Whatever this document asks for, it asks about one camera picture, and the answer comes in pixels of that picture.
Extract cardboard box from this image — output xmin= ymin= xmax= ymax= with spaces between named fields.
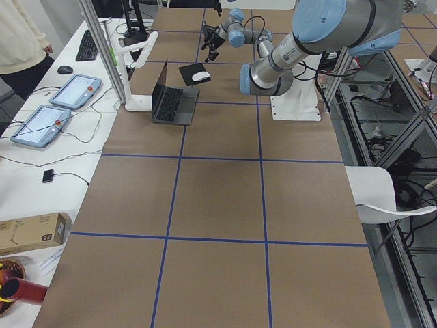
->
xmin=1 ymin=213 xmax=72 ymax=256

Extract grey laptop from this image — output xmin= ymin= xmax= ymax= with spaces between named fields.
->
xmin=152 ymin=61 xmax=199 ymax=126

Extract teach pendant near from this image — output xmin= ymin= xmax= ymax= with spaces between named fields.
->
xmin=10 ymin=105 xmax=72 ymax=148

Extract small black device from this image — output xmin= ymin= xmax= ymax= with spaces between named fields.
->
xmin=42 ymin=169 xmax=55 ymax=183

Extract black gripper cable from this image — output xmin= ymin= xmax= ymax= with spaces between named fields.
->
xmin=242 ymin=16 xmax=274 ymax=45

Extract white chair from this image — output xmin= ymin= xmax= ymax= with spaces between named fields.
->
xmin=345 ymin=166 xmax=436 ymax=225

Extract aluminium frame post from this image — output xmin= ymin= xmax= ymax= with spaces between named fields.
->
xmin=78 ymin=0 xmax=126 ymax=105

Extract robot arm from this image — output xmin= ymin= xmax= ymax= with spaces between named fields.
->
xmin=212 ymin=0 xmax=223 ymax=17
xmin=202 ymin=0 xmax=404 ymax=96

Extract black mouse pad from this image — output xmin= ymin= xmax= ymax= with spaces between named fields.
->
xmin=179 ymin=63 xmax=211 ymax=86

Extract black keyboard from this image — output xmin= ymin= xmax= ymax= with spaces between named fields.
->
xmin=75 ymin=30 xmax=98 ymax=62

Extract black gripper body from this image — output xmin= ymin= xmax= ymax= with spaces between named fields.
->
xmin=206 ymin=32 xmax=226 ymax=52

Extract red cylinder bottle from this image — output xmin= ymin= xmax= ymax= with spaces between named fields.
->
xmin=1 ymin=277 xmax=48 ymax=305

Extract white computer mouse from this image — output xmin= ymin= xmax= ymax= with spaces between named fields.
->
xmin=191 ymin=71 xmax=210 ymax=84

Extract black desk mouse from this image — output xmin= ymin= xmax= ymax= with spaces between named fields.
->
xmin=57 ymin=65 xmax=74 ymax=75

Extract teach pendant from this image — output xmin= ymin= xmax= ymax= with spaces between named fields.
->
xmin=49 ymin=74 xmax=102 ymax=110
xmin=10 ymin=105 xmax=72 ymax=148

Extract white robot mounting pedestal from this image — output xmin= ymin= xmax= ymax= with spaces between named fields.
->
xmin=269 ymin=51 xmax=324 ymax=122

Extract teach pendant far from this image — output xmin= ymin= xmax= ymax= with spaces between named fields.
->
xmin=49 ymin=74 xmax=102 ymax=110

